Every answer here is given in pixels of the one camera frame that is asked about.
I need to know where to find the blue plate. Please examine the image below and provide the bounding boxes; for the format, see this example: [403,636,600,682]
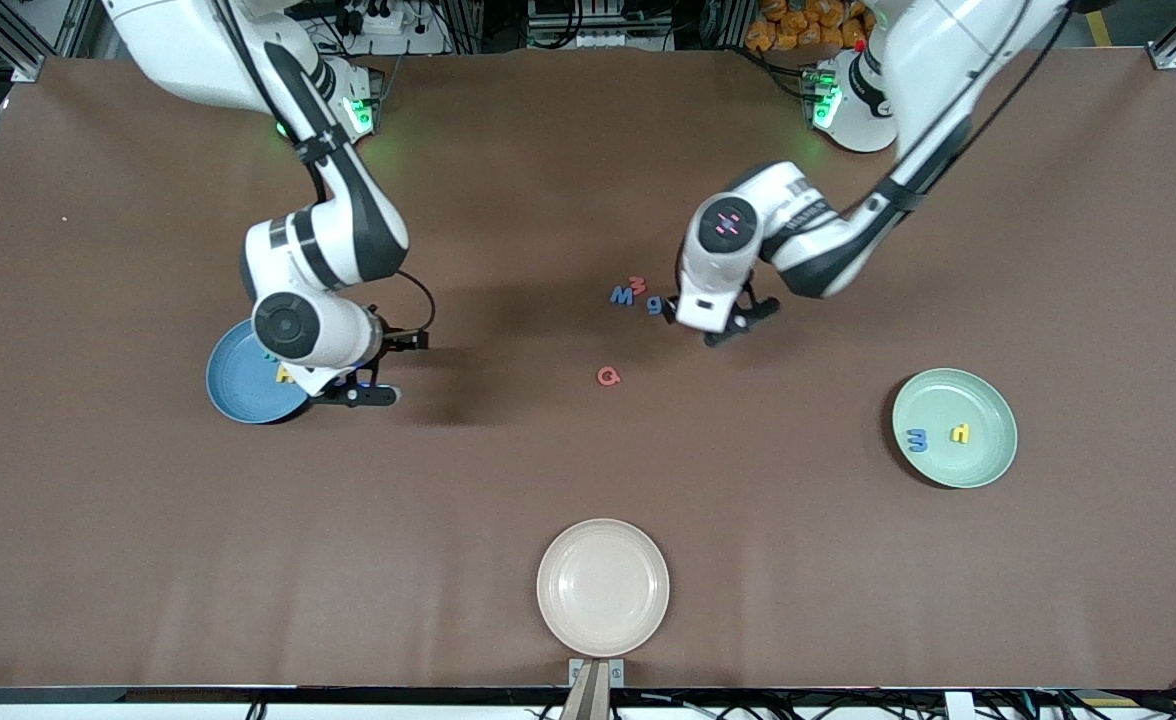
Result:
[205,318,311,425]

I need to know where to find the green plate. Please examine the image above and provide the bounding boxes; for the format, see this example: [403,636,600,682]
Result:
[891,367,1019,490]

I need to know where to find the cream plate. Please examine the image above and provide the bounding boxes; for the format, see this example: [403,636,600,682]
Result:
[536,518,671,659]

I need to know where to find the orange snack packets pile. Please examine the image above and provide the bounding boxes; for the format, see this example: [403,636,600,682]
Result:
[745,0,874,53]

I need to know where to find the black equipment rack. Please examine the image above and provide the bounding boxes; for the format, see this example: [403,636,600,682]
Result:
[526,0,676,53]

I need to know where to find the white power strip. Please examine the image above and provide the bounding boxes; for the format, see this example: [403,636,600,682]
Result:
[333,0,449,56]

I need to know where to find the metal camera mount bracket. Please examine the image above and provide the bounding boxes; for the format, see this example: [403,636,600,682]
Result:
[568,657,626,720]

